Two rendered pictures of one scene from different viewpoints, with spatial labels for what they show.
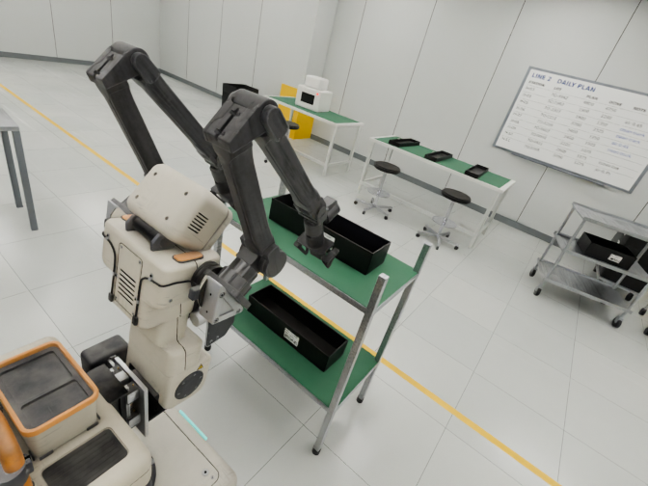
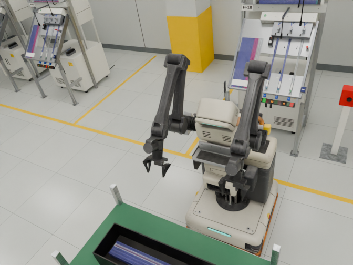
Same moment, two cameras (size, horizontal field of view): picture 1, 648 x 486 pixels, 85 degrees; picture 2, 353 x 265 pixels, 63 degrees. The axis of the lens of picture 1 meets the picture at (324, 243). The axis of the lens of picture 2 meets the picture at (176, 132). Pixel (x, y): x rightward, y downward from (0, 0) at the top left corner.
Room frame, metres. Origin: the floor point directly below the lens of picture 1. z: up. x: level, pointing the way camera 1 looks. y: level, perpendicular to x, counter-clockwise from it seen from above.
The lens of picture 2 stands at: (2.11, 0.24, 2.25)
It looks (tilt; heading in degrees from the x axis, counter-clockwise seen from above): 39 degrees down; 184
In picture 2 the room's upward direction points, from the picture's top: 10 degrees counter-clockwise
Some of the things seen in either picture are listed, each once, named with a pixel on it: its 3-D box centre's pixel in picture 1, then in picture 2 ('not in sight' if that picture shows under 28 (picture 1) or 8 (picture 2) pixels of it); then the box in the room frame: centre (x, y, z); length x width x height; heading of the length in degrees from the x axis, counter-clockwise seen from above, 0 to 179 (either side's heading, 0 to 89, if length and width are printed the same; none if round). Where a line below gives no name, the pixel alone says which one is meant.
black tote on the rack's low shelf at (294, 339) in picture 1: (295, 324); not in sight; (1.46, 0.04, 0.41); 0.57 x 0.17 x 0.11; 60
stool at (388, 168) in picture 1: (379, 189); not in sight; (4.36, -0.50, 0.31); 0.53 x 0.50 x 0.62; 60
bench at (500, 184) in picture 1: (429, 186); not in sight; (4.74, -1.19, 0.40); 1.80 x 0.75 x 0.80; 60
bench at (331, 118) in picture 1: (308, 134); not in sight; (5.85, 0.71, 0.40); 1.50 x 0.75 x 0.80; 60
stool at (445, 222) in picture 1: (445, 218); not in sight; (3.95, -1.31, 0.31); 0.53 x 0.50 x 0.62; 83
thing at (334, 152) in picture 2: not in sight; (342, 123); (-0.04, 1.65, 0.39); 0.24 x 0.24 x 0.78; 60
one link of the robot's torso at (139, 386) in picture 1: (145, 369); (232, 181); (0.76, 0.47, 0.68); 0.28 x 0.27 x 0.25; 61
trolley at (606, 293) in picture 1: (601, 262); not in sight; (3.37, -2.75, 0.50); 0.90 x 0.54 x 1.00; 74
